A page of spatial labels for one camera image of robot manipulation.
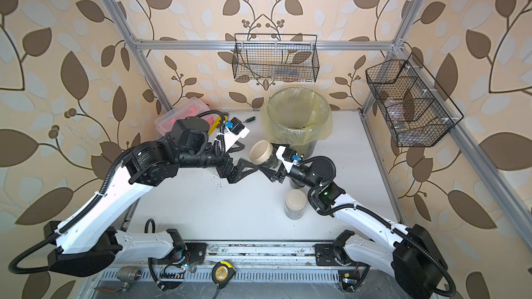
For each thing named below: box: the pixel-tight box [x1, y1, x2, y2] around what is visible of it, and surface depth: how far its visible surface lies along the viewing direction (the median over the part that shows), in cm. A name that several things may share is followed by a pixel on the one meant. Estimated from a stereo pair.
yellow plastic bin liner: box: [260, 86, 334, 147], surface depth 92 cm
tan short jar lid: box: [249, 139, 273, 166], surface depth 65 cm
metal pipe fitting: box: [116, 265, 143, 284], surface depth 69 cm
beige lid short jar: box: [261, 144, 281, 169], surface depth 64 cm
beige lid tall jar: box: [284, 188, 308, 221], surface depth 77 cm
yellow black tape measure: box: [211, 260, 237, 289], surface depth 70 cm
